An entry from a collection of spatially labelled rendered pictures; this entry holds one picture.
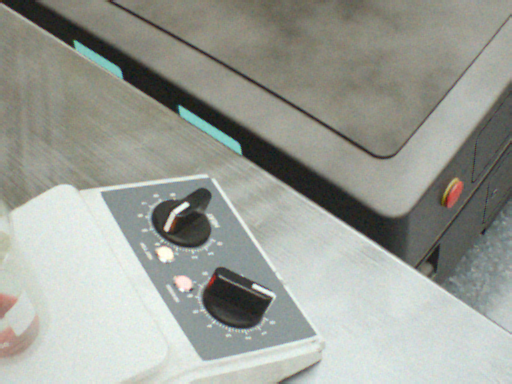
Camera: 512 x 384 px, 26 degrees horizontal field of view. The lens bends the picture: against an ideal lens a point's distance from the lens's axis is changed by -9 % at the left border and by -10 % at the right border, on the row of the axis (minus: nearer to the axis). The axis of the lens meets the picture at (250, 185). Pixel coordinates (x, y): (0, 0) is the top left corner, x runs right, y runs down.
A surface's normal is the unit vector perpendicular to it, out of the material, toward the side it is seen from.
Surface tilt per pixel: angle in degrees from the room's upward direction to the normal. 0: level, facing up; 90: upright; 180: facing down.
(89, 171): 0
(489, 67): 0
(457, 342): 0
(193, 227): 30
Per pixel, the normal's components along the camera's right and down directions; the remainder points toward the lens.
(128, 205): 0.36, -0.71
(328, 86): -0.08, -0.56
